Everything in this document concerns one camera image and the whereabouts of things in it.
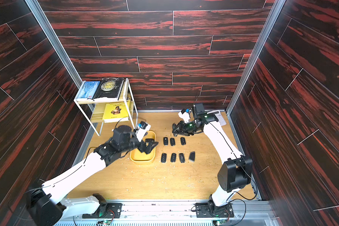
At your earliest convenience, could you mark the yellow storage box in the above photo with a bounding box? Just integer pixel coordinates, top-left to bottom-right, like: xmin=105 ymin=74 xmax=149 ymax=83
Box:
xmin=130 ymin=131 xmax=156 ymax=165

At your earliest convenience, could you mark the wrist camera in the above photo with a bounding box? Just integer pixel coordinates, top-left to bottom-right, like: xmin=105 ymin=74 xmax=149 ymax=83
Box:
xmin=178 ymin=108 xmax=191 ymax=123
xmin=135 ymin=121 xmax=151 ymax=142

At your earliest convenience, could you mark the black book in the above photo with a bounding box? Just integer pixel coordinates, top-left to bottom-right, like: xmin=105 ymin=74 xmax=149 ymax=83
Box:
xmin=93 ymin=78 xmax=124 ymax=101

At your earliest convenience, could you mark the dark grey car key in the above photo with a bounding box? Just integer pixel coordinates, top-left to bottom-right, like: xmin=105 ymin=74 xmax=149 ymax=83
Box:
xmin=188 ymin=152 xmax=195 ymax=162

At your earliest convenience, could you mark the white calculator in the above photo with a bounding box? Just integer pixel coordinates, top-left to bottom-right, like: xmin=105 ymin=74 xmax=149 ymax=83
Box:
xmin=214 ymin=111 xmax=227 ymax=126

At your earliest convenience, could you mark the black three-button car key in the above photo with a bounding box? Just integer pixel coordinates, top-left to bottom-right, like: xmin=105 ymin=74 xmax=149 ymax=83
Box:
xmin=170 ymin=153 xmax=177 ymax=163

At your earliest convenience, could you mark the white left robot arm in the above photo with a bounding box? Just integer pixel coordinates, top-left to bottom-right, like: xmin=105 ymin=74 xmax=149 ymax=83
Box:
xmin=26 ymin=121 xmax=158 ymax=226

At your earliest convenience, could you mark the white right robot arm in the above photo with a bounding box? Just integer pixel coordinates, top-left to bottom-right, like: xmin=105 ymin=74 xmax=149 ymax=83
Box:
xmin=172 ymin=103 xmax=252 ymax=208

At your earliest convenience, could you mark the aluminium corner post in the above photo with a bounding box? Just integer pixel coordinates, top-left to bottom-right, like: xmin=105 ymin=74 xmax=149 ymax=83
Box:
xmin=24 ymin=0 xmax=83 ymax=89
xmin=226 ymin=0 xmax=286 ymax=118

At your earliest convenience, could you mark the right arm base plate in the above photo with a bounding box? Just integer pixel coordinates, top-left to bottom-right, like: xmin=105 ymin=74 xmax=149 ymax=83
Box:
xmin=191 ymin=201 xmax=234 ymax=218

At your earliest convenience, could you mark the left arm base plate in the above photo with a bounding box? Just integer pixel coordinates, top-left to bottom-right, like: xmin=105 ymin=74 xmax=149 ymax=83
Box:
xmin=82 ymin=203 xmax=122 ymax=219

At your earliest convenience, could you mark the black silver Porsche key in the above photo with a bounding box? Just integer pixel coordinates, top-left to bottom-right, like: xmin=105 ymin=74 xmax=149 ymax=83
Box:
xmin=145 ymin=138 xmax=154 ymax=143

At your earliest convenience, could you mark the yellow book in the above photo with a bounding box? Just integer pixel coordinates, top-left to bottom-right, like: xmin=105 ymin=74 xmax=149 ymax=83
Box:
xmin=90 ymin=100 xmax=134 ymax=123

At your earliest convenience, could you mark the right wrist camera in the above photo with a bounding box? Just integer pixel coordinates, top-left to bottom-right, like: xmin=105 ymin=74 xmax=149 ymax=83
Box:
xmin=178 ymin=108 xmax=191 ymax=123

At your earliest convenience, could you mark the blue book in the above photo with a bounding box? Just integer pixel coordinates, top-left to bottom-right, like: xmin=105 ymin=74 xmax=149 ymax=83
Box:
xmin=76 ymin=81 xmax=100 ymax=100

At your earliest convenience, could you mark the aluminium right corner post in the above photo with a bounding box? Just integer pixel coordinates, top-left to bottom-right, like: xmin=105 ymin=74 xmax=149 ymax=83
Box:
xmin=226 ymin=0 xmax=286 ymax=118

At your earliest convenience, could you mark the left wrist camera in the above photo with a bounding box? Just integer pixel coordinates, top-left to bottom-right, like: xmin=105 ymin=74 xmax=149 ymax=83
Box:
xmin=135 ymin=121 xmax=151 ymax=142

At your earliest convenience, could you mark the silver-edged car key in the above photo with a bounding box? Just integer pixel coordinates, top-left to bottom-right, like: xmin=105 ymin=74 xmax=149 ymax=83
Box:
xmin=179 ymin=153 xmax=186 ymax=163

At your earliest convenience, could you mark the white wire shelf rack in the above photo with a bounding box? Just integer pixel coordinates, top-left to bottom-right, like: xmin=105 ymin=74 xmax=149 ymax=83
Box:
xmin=73 ymin=78 xmax=138 ymax=136

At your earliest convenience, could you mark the aluminium left corner post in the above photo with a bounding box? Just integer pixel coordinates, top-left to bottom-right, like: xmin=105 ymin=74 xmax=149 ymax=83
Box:
xmin=24 ymin=0 xmax=83 ymax=89

